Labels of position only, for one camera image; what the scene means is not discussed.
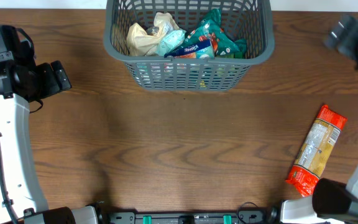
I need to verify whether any beige Pantree snack bag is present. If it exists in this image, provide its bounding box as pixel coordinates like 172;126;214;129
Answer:
126;12;180;57

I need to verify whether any Kleenex tissue multipack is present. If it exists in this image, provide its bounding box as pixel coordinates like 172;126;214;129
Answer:
164;39;215;59

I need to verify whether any light teal small packet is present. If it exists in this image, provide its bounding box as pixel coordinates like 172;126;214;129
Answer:
155;29;186;56

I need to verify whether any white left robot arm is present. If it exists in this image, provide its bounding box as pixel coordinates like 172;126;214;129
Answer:
0;25;103;224

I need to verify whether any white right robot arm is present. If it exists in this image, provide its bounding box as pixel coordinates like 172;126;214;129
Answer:
270;16;358;223

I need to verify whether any orange spaghetti package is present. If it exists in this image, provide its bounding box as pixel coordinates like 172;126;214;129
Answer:
286;105;347;197

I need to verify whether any green coffee snack bag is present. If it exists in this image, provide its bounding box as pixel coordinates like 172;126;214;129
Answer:
180;9;247;58

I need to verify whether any grey plastic basket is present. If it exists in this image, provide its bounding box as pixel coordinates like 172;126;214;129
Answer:
104;0;275;91

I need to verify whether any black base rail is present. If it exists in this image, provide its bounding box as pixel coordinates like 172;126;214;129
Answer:
99;203;341;224

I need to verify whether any black cable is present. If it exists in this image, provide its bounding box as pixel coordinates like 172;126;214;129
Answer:
236;201;269;224

